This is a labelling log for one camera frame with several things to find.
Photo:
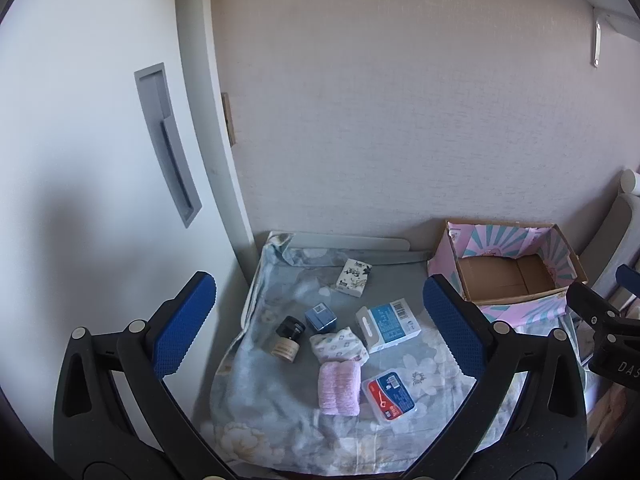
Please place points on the white chair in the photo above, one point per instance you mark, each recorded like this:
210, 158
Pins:
615, 230

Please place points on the brown wall plate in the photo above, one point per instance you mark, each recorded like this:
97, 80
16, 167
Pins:
228, 120

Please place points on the pink towel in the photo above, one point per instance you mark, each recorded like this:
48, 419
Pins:
340, 387

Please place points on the grey headboard panel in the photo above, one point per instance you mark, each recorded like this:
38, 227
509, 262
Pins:
390, 252

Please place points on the white shelf bracket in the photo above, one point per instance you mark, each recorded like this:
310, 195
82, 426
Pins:
597, 35

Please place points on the grey floral bed sheet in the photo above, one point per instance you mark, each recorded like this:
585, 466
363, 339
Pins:
280, 400

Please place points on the gold jar with black lid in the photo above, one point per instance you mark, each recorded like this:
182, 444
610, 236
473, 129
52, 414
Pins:
287, 342

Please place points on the pink lined cardboard box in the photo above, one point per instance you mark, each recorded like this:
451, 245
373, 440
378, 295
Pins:
500, 275

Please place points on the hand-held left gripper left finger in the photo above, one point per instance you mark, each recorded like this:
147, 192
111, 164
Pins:
185, 320

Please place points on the floral tissue pack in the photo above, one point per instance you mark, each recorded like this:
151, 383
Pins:
353, 277

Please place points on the white floral cloth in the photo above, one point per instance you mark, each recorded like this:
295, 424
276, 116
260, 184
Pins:
337, 345

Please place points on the white and blue box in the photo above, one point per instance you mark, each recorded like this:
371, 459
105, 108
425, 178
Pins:
390, 325

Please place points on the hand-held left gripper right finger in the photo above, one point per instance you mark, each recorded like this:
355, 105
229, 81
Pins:
452, 325

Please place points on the white wardrobe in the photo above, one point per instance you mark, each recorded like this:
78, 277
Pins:
75, 160

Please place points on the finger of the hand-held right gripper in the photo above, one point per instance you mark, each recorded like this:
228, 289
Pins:
592, 305
627, 275

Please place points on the red label plastic pack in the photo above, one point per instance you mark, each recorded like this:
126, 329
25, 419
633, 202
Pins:
389, 395

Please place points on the pink quilt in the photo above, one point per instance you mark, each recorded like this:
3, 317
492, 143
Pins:
607, 415

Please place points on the small blue box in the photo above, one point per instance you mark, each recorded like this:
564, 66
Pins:
322, 317

